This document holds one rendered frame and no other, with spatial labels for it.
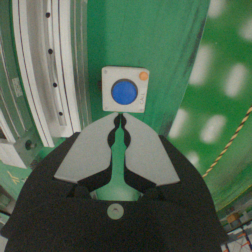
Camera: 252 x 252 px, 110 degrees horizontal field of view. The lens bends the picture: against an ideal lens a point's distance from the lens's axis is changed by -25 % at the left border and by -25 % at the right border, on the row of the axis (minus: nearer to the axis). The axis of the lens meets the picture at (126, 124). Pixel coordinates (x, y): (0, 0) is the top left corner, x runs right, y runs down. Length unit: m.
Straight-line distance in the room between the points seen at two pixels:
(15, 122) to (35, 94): 0.14
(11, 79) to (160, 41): 0.34
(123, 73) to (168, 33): 0.13
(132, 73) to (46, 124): 0.19
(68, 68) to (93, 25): 0.12
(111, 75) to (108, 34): 0.10
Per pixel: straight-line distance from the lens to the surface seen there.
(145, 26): 0.27
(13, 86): 0.36
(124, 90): 0.20
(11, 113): 0.36
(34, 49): 0.25
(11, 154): 0.41
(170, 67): 0.28
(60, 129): 0.31
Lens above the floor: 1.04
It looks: 58 degrees down
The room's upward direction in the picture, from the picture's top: 180 degrees clockwise
